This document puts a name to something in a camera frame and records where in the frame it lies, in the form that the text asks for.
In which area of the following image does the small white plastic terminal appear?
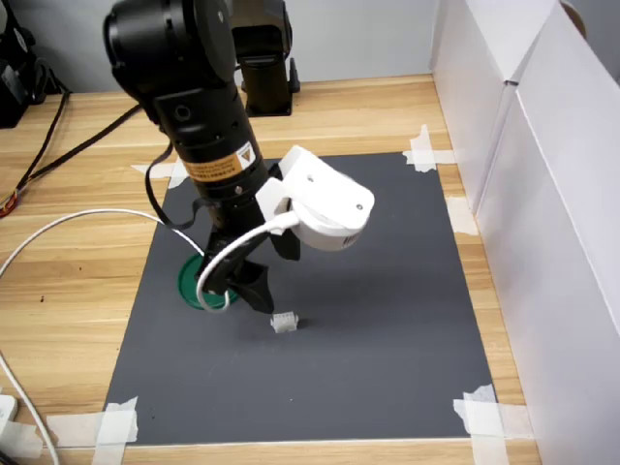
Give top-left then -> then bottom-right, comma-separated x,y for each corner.
269,311 -> 301,336

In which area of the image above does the round green lid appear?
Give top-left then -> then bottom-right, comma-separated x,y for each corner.
177,254 -> 242,311

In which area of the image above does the white tape piece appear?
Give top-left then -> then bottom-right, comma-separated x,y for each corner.
402,124 -> 457,174
131,161 -> 191,191
445,195 -> 481,237
0,419 -> 46,459
451,384 -> 535,465
45,395 -> 140,465

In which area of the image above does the dark grey mat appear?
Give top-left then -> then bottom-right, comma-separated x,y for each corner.
104,151 -> 500,446

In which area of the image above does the white partition panel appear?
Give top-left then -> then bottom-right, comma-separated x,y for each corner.
476,0 -> 620,465
429,0 -> 566,215

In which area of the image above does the brown round object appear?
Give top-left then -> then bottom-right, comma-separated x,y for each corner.
560,0 -> 588,42

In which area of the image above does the white camera cable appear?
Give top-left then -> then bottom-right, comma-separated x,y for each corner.
0,207 -> 300,465

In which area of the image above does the white camera box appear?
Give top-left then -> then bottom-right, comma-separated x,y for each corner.
255,144 -> 377,254

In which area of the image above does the black flat ribbon cable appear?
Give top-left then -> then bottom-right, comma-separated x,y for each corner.
144,141 -> 213,233

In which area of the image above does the black braided cable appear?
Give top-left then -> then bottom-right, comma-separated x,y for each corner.
17,90 -> 70,191
18,103 -> 142,195

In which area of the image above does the orange wire connector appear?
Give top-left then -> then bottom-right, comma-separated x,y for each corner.
0,187 -> 21,220

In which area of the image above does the black equipment with straps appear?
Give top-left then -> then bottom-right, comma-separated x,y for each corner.
0,0 -> 70,130

